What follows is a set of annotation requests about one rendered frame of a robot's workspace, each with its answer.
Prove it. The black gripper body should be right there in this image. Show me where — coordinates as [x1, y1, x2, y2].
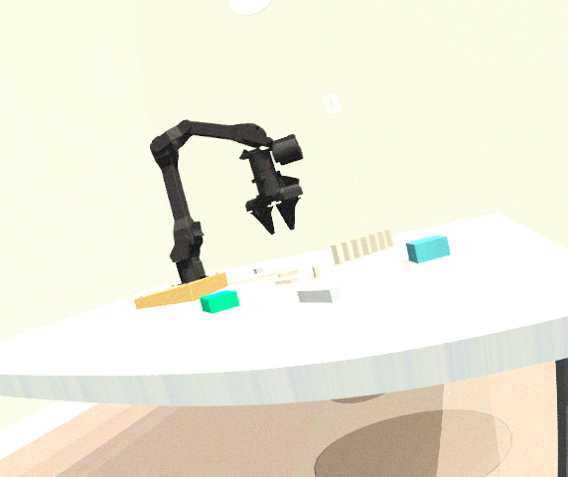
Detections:
[244, 168, 304, 212]

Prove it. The green block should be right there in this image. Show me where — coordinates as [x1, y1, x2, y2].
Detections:
[200, 290, 240, 314]

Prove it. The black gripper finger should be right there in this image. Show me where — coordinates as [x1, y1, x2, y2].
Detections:
[275, 197, 301, 231]
[250, 206, 275, 235]

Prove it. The light blue rectangular block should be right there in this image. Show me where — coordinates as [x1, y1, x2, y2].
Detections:
[406, 235, 451, 264]

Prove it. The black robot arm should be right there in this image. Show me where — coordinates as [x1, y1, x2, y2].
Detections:
[150, 119, 304, 285]

